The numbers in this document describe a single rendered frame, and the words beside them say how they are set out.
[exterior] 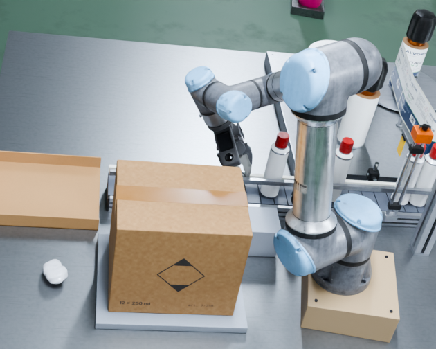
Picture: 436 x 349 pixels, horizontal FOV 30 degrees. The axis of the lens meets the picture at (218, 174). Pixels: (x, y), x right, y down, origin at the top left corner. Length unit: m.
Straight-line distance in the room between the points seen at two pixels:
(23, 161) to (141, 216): 0.65
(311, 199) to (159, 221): 0.33
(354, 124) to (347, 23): 2.75
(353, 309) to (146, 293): 0.50
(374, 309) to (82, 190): 0.85
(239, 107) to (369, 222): 0.41
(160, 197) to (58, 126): 0.74
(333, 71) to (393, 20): 3.79
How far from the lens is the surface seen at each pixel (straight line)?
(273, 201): 2.29
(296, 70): 1.64
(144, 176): 1.91
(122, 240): 1.80
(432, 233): 2.31
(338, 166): 2.26
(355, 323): 2.04
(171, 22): 4.84
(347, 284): 2.02
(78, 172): 2.35
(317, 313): 2.01
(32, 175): 2.34
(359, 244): 1.92
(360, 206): 1.93
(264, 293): 2.10
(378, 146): 2.62
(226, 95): 1.97
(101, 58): 2.86
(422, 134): 2.15
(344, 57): 1.66
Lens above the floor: 2.34
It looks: 39 degrees down
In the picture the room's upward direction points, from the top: 11 degrees clockwise
